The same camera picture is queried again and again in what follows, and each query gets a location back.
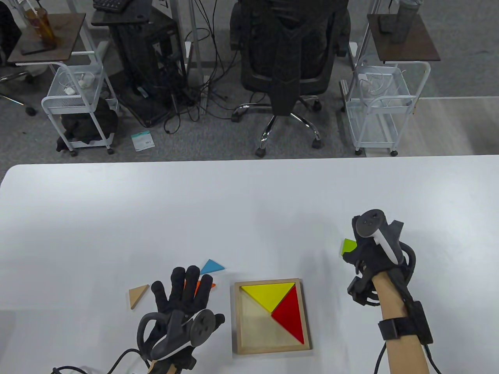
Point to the person's left hand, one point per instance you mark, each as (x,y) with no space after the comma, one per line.
(179,296)

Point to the person's right hand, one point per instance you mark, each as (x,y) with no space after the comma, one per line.
(368,255)

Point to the green square tangram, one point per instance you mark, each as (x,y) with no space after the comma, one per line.
(349,246)

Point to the orange parallelogram tangram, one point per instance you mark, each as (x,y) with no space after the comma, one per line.
(213,285)

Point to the plain wooden triangle tangram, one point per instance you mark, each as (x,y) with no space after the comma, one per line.
(137,294)

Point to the blue triangle tangram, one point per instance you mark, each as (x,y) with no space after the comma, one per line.
(210,267)

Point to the wooden square tangram tray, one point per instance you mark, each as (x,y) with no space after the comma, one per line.
(257,331)

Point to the yellow triangle tangram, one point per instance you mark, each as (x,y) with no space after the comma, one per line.
(269,294)

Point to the red triangle tangram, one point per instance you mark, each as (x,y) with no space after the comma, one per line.
(290,317)

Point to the person's left forearm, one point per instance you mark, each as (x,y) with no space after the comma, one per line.
(156,367)

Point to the person's right forearm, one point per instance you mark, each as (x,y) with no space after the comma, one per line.
(401,354)

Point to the black and white controller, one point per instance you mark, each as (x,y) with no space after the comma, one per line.
(200,327)
(370,224)

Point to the white and green packet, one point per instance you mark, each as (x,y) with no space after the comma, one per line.
(142,141)

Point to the black bag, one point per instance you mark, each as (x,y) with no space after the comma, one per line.
(84,126)

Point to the black jacket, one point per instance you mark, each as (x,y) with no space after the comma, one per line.
(286,70)

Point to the brown side table top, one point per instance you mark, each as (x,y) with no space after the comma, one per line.
(66,35)
(421,43)

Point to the black office chair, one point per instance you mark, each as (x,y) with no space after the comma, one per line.
(257,58)

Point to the black phone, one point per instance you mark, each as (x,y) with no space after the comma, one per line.
(386,23)

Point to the white charger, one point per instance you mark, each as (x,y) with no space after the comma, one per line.
(85,81)

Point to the grey bottle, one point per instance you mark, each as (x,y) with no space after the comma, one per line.
(403,21)

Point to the black computer stand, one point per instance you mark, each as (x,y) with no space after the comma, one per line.
(136,58)

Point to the white desk leg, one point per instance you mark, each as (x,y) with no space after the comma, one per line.
(195,46)

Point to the black keyboard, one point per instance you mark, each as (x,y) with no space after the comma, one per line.
(111,4)

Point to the amber drink cup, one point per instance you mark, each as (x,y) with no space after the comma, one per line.
(41,27)

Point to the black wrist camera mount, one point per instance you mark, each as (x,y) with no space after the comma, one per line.
(360,292)
(185,358)

